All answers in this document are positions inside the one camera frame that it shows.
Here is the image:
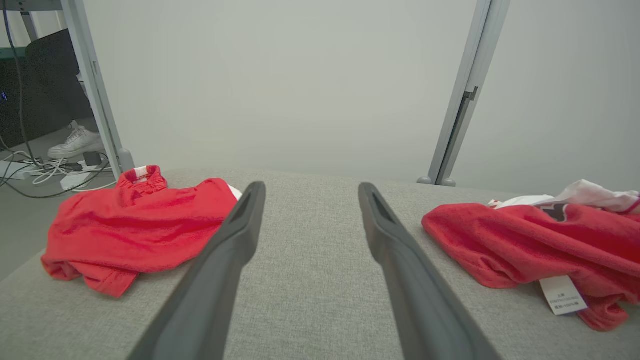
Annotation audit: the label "grey partition post with feet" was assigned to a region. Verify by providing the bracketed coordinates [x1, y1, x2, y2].
[417, 0, 512, 187]

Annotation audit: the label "red basketball jersey white trim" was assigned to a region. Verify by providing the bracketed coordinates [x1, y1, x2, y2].
[421, 179, 640, 332]

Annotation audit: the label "white power strip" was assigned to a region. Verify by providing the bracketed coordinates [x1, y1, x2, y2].
[0, 160, 32, 181]

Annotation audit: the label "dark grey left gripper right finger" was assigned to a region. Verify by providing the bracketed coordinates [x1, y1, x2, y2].
[358, 182, 502, 360]

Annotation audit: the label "white sneaker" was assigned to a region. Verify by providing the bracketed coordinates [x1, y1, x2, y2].
[47, 120, 104, 160]

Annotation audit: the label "white cable tangle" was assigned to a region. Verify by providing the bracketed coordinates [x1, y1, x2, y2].
[0, 149, 118, 193]

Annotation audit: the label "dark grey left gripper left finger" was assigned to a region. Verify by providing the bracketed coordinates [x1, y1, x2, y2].
[127, 181, 267, 360]

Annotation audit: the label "long black cable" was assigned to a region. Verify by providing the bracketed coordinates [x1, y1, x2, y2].
[1, 0, 43, 168]

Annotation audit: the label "black office chair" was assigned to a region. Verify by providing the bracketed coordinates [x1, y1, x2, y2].
[0, 29, 97, 149]

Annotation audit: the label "red shorts with white trim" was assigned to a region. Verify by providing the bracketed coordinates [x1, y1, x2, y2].
[41, 165, 243, 299]

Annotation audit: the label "grey metal partition frame leg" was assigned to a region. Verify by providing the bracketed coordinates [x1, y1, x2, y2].
[0, 0, 136, 181]

